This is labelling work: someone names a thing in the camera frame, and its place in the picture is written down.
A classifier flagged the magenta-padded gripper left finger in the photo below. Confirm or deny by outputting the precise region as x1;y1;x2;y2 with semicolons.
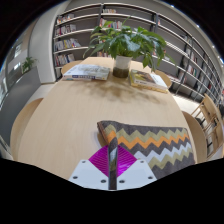
68;144;111;190

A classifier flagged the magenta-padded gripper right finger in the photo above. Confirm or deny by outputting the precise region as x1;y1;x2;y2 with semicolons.
116;145;157;191

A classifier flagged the zigzag striped grey towel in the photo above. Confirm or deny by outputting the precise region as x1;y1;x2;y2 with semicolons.
96;120;197;191

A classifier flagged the yellow-edged book stack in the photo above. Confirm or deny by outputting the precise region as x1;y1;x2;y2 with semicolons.
128;69;169;94

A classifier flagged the small green background plant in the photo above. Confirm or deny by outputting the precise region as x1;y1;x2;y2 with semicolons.
21;56;39;75

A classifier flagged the potted green leafy plant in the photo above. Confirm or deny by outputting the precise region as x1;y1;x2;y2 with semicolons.
83;19;176;79

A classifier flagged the grey bookshelf unit with books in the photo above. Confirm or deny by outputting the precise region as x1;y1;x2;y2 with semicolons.
52;2;224;101

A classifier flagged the light wooden frame chair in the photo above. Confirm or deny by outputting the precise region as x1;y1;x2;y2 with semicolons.
191;93;224;161

